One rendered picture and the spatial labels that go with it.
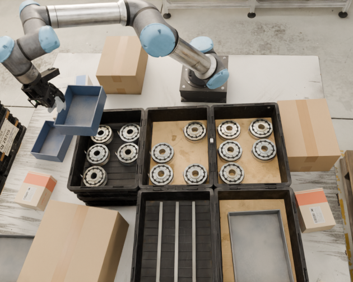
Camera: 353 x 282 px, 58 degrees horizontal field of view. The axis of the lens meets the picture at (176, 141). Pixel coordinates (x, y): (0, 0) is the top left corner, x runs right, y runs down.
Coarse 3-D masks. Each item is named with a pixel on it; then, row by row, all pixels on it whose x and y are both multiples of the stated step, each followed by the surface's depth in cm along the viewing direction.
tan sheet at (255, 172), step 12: (216, 120) 151; (240, 120) 149; (252, 120) 149; (216, 132) 147; (240, 132) 146; (216, 144) 144; (240, 144) 143; (252, 144) 142; (252, 156) 139; (276, 156) 138; (252, 168) 136; (264, 168) 136; (276, 168) 135; (252, 180) 134; (264, 180) 133; (276, 180) 133
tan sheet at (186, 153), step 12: (204, 120) 151; (156, 132) 151; (168, 132) 150; (180, 132) 149; (180, 144) 146; (192, 144) 145; (204, 144) 145; (180, 156) 143; (192, 156) 142; (204, 156) 142; (180, 168) 140; (180, 180) 137
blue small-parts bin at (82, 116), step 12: (72, 84) 130; (72, 96) 135; (84, 96) 135; (96, 96) 134; (72, 108) 132; (84, 108) 132; (96, 108) 123; (60, 120) 125; (72, 120) 129; (84, 120) 129; (96, 120) 124; (60, 132) 125; (72, 132) 124; (84, 132) 123; (96, 132) 125
